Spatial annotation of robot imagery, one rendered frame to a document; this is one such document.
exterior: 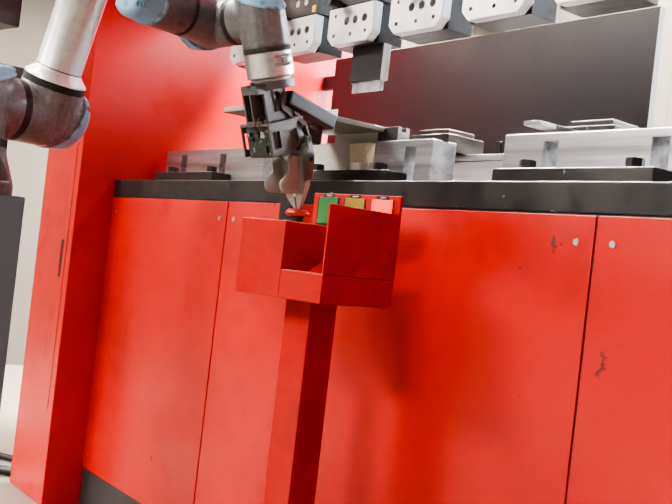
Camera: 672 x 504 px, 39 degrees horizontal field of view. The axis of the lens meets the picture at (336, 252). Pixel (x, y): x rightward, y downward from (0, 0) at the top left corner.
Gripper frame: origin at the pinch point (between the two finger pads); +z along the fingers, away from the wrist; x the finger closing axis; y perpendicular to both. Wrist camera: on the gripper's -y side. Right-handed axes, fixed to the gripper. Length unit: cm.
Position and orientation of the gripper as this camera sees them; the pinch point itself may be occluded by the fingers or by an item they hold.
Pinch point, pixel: (300, 200)
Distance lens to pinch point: 153.9
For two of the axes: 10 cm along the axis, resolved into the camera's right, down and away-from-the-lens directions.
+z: 1.4, 9.6, 2.3
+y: -7.0, 2.6, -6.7
